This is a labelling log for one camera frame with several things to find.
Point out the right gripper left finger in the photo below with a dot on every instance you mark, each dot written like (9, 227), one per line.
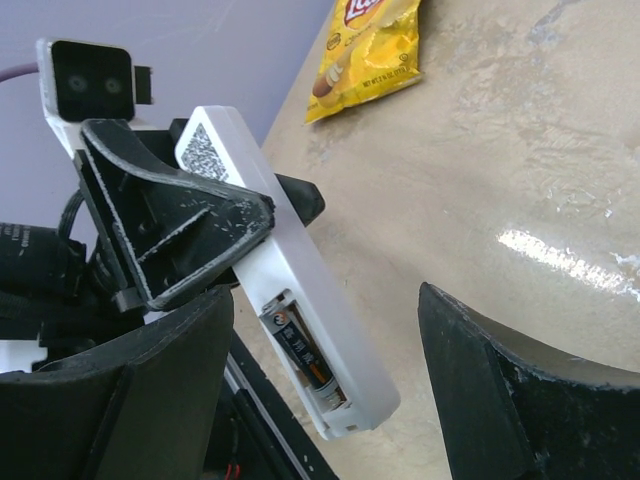
(140, 406)

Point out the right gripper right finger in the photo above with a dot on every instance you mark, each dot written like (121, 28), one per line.
(513, 407)

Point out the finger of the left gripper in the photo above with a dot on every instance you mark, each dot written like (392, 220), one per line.
(305, 197)

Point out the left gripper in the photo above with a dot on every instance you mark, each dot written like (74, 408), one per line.
(125, 240)

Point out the white long remote control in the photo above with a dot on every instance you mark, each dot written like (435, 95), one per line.
(287, 269)

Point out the black battery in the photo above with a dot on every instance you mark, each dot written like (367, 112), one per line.
(280, 322)

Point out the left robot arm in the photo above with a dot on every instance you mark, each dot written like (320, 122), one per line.
(139, 235)

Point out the yellow Lays chips bag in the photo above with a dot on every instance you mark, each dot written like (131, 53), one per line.
(371, 50)

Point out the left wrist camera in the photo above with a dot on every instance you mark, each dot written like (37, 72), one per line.
(81, 80)

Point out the black table front rail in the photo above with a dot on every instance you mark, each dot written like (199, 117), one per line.
(255, 435)

